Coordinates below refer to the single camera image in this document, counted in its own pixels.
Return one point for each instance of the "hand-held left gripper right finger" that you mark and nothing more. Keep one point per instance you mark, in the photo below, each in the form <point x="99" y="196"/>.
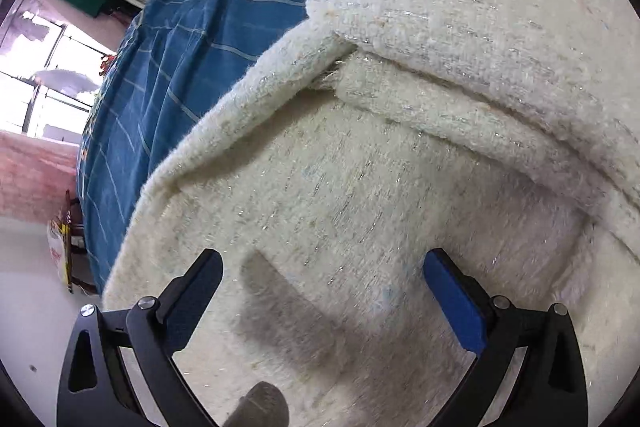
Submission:
<point x="457" y="302"/>

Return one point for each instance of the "plastic bag with red print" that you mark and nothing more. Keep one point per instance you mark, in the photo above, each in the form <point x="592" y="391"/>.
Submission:
<point x="62" y="247"/>

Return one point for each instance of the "cream fuzzy knit coat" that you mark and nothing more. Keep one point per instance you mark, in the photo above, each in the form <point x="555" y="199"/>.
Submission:
<point x="380" y="117"/>

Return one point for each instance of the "pink curtain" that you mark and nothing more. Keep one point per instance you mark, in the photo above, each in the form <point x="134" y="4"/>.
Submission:
<point x="35" y="172"/>

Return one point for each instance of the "blue striped bed sheet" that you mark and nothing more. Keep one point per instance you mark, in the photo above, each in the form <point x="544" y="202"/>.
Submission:
<point x="200" y="37"/>

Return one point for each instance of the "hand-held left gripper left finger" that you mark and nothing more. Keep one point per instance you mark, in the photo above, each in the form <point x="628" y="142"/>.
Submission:
<point x="197" y="292"/>

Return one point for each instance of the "window with metal bars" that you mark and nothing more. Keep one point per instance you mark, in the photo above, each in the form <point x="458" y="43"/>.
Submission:
<point x="47" y="72"/>

